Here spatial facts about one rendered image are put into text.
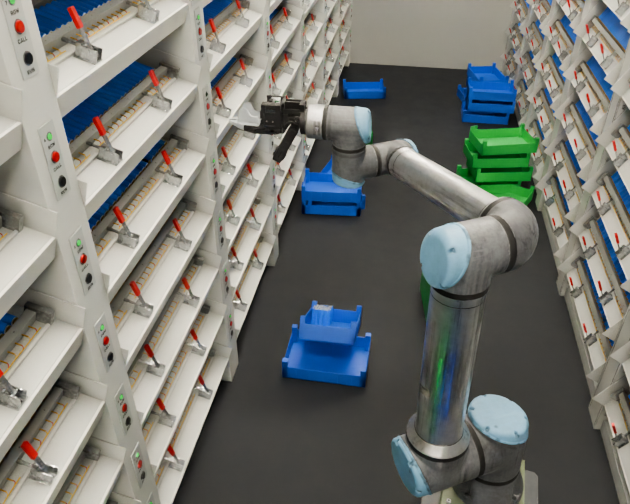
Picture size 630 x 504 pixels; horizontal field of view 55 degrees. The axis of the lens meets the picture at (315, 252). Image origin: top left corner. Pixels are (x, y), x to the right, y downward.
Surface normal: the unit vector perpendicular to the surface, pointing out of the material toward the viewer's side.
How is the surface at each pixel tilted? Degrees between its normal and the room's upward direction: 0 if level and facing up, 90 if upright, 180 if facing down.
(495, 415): 6
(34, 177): 90
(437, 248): 83
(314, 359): 0
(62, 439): 18
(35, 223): 90
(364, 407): 0
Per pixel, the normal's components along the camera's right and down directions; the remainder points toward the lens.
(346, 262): 0.00, -0.81
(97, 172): 0.31, -0.74
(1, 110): -0.17, 0.57
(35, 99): 0.99, 0.10
